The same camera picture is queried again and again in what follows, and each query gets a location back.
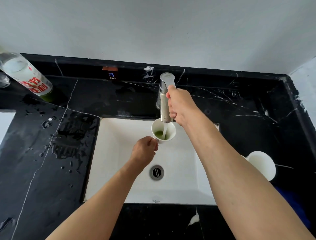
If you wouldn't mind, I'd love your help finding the small clear glass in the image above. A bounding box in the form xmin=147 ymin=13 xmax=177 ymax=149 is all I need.
xmin=0 ymin=72 xmax=11 ymax=89

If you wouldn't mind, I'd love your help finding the white cup with green liquid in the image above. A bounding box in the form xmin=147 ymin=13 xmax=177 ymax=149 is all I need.
xmin=151 ymin=118 xmax=177 ymax=144

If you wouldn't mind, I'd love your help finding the black and orange tap sticker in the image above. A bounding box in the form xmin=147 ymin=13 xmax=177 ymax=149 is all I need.
xmin=102 ymin=66 xmax=119 ymax=81

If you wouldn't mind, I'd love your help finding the white square sink basin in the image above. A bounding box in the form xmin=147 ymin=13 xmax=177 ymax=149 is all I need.
xmin=84 ymin=117 xmax=220 ymax=206

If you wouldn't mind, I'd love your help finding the white upturned cup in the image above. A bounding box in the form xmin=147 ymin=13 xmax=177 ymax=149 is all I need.
xmin=243 ymin=151 xmax=276 ymax=181

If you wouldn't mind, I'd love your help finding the chrome sink faucet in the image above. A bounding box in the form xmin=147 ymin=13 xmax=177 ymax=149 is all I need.
xmin=156 ymin=72 xmax=177 ymax=123

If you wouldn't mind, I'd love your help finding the person's left forearm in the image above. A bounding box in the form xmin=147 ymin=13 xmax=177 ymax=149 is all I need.
xmin=46 ymin=158 xmax=143 ymax=240

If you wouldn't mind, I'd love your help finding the person's left hand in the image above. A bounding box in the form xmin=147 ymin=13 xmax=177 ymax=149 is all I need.
xmin=130 ymin=136 xmax=159 ymax=169

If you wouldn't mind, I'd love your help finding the blue cloth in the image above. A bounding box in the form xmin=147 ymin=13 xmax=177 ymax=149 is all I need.
xmin=274 ymin=185 xmax=312 ymax=230

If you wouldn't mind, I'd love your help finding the metal sink drain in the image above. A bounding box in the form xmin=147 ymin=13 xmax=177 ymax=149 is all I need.
xmin=149 ymin=165 xmax=165 ymax=181

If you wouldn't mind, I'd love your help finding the person's right hand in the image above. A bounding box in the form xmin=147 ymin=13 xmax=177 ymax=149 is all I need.
xmin=166 ymin=85 xmax=198 ymax=127

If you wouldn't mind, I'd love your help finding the person's right forearm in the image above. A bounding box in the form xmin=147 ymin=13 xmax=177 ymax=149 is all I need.
xmin=183 ymin=114 xmax=316 ymax=240

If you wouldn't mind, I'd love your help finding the clear bottle with red label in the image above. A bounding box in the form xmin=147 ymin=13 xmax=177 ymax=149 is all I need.
xmin=0 ymin=52 xmax=54 ymax=102

